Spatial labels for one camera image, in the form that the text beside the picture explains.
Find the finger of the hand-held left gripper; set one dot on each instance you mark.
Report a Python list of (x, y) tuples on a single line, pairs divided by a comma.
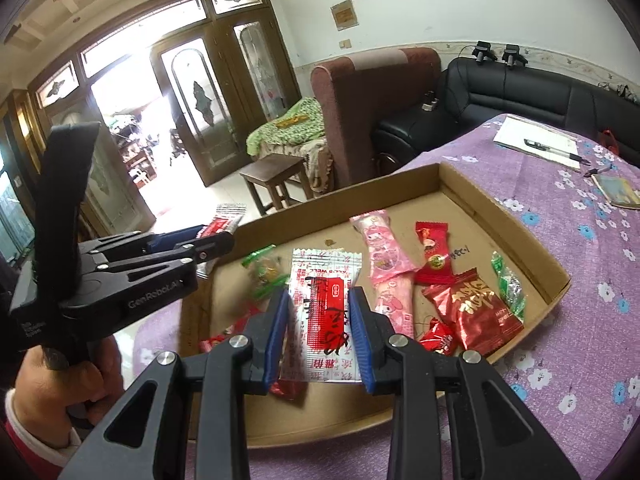
[(175, 237), (205, 250)]

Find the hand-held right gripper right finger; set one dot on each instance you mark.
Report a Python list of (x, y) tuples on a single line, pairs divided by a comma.
[(365, 340)]

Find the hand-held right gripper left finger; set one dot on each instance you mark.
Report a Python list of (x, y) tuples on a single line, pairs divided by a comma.
[(275, 340)]

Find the white red striped packet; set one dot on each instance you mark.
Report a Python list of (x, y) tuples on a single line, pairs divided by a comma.
[(222, 220), (322, 310)]

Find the pink snack packet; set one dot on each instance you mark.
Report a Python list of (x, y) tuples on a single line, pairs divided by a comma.
[(382, 255), (395, 307)]

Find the plain red snack packet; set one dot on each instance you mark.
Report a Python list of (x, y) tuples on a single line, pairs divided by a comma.
[(287, 388)]

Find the red packet gold print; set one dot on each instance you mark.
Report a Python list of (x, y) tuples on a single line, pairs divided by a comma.
[(215, 343)]

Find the green-ended clear candy packet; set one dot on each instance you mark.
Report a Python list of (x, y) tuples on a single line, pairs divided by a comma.
[(265, 270), (507, 285)]

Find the small red candy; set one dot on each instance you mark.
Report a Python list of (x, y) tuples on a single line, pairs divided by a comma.
[(437, 336)]

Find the red packet round label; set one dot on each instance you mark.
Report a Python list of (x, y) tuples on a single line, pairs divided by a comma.
[(434, 255)]

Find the large red snack packet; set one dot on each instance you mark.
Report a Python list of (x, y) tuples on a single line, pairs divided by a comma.
[(475, 310)]

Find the shallow cardboard box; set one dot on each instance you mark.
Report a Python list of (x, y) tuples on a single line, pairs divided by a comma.
[(325, 230)]

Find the person's left forearm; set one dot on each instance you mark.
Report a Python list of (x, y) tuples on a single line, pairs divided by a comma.
[(25, 442)]

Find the person's left hand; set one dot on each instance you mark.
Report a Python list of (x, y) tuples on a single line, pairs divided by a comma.
[(45, 385)]

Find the wooden stool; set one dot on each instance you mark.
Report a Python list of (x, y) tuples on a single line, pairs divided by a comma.
[(275, 170)]

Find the beige patterned throw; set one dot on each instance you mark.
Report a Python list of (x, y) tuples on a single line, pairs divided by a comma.
[(317, 165)]

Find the green floral blanket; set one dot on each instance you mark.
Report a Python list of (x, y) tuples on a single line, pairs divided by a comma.
[(285, 127)]

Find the wooden glass door set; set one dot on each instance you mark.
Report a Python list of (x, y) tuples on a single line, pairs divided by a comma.
[(220, 85)]

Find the brown armchair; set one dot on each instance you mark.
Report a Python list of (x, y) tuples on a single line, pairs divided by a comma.
[(370, 110)]

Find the small white object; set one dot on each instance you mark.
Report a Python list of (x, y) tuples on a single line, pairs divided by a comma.
[(432, 101)]

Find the white paper pad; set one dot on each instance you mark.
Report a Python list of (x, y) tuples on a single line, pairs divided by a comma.
[(530, 135)]

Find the black pen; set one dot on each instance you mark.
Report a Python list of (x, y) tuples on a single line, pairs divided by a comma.
[(550, 149)]

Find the black leather sofa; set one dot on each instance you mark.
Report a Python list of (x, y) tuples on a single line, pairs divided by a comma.
[(525, 95)]

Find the colourful cover notebook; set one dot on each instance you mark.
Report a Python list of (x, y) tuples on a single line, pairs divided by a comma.
[(620, 191)]

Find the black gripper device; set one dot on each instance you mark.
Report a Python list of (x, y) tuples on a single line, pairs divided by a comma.
[(484, 52), (514, 55)]

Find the red bag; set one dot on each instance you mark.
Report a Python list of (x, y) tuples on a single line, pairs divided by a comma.
[(608, 142)]

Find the small wall plaque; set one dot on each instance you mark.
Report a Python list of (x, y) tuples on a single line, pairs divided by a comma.
[(345, 15)]

